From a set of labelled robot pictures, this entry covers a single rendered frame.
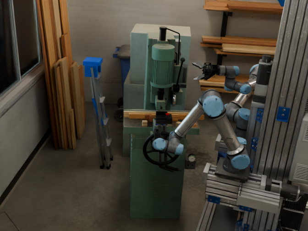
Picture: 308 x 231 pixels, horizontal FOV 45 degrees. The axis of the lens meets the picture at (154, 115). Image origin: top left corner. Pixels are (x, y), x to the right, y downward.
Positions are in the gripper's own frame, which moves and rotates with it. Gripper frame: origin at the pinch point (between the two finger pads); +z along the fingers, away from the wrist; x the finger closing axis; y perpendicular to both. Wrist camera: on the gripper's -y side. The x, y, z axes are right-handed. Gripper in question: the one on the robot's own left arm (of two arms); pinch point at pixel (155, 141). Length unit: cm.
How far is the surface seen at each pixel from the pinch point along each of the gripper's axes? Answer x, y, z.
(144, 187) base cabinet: -6, 38, 49
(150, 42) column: -3, -79, 21
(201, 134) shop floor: 76, -13, 204
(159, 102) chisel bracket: 4.5, -31.1, 22.6
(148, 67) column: -4, -62, 32
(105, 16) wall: -51, -170, 221
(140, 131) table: -10.5, -8.1, 22.6
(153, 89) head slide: 0, -43, 31
